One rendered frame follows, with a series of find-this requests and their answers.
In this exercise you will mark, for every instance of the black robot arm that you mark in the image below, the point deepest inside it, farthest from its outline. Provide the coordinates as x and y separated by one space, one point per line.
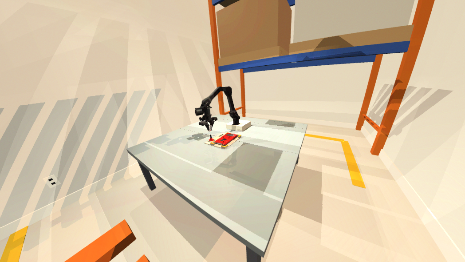
205 106

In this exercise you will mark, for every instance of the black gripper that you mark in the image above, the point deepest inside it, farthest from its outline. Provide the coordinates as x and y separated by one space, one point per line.
207 119

